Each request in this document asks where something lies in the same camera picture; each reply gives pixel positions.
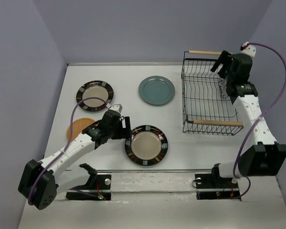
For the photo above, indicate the black wire dish rack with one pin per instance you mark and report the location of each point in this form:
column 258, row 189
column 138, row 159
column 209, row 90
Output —
column 204, row 111

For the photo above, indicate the blue floral plate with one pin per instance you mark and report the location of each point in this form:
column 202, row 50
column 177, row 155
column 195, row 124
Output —
column 222, row 88

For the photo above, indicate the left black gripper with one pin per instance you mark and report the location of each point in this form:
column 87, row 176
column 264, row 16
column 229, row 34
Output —
column 123, row 131

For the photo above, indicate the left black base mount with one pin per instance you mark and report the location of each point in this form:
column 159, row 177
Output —
column 97, row 187

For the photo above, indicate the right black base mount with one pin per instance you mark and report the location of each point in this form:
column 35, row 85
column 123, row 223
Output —
column 208, row 188

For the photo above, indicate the black rimmed plate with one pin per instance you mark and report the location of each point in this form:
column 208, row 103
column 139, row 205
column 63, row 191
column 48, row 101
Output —
column 147, row 146
column 99, row 92

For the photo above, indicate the orange woven coaster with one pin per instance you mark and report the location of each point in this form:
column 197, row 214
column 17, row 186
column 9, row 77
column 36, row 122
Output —
column 77, row 127

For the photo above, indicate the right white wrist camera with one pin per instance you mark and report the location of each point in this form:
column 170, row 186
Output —
column 248, row 49

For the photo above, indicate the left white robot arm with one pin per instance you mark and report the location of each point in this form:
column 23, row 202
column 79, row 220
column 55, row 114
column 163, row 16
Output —
column 41, row 181

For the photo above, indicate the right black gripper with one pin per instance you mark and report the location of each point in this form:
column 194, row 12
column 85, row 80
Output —
column 227, row 58

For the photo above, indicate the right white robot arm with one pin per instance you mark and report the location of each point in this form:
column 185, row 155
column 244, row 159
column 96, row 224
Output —
column 260, row 154

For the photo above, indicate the teal plate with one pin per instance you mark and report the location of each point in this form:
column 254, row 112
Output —
column 156, row 90

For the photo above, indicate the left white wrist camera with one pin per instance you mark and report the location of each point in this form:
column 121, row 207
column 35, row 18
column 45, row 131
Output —
column 116, row 107

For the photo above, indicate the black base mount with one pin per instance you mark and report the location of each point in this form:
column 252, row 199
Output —
column 97, row 187
column 208, row 188

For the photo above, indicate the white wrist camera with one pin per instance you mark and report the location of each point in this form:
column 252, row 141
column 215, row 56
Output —
column 116, row 107
column 248, row 49

